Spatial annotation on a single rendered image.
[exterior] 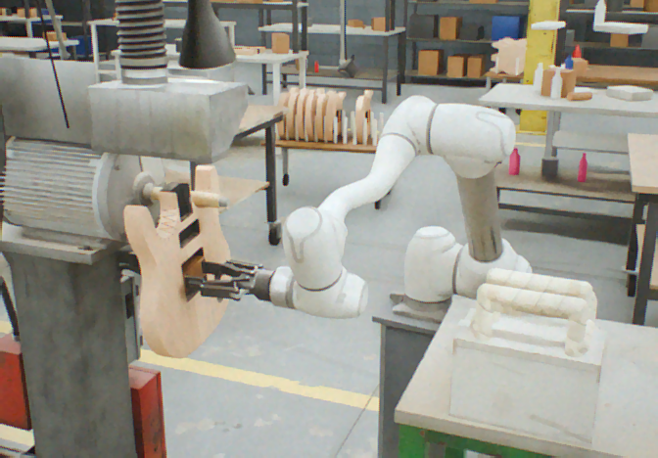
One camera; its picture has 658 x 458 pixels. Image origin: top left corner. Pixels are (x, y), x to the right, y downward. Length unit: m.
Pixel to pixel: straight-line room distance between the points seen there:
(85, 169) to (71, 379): 0.58
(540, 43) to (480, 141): 6.56
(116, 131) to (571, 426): 1.10
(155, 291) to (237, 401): 1.73
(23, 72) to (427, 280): 1.30
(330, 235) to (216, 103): 0.36
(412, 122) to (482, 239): 0.45
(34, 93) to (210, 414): 1.78
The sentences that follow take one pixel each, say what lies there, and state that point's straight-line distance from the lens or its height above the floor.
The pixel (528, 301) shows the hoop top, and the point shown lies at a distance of 1.46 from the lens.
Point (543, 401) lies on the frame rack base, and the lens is 1.54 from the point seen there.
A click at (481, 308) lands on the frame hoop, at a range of 1.49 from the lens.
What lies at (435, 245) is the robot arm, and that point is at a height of 0.95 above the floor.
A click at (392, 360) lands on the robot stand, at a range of 2.55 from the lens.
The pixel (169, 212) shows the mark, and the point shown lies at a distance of 1.75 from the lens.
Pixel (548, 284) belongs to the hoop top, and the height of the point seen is 1.20.
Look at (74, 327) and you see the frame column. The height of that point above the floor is 0.90.
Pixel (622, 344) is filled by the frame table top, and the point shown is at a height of 0.93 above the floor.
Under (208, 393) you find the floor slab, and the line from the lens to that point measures 3.46.
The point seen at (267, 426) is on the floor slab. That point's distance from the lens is 3.23.
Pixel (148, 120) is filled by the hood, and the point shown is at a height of 1.46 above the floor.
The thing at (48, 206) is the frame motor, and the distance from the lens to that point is 1.95.
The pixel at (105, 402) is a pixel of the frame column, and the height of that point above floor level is 0.64.
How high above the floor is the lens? 1.79
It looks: 18 degrees down
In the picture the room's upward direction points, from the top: straight up
